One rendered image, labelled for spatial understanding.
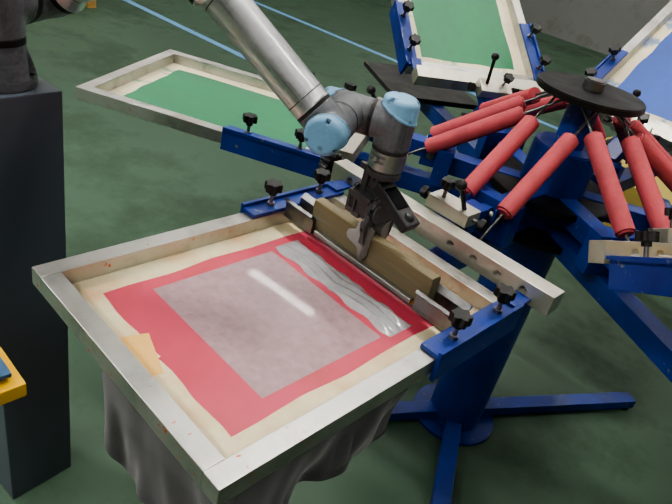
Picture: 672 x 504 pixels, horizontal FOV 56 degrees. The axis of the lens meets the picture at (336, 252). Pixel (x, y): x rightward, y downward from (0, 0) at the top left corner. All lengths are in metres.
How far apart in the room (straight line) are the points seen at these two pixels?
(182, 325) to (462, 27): 1.89
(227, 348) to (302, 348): 0.14
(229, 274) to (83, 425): 1.11
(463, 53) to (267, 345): 1.73
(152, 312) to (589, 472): 1.90
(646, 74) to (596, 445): 1.48
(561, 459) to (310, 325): 1.61
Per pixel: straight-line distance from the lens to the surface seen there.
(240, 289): 1.30
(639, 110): 1.93
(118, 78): 2.23
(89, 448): 2.25
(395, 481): 2.29
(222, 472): 0.93
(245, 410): 1.05
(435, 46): 2.59
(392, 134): 1.25
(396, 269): 1.33
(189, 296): 1.26
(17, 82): 1.44
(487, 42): 2.74
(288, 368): 1.14
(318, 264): 1.41
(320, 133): 1.12
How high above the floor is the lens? 1.72
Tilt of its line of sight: 31 degrees down
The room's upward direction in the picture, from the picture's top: 14 degrees clockwise
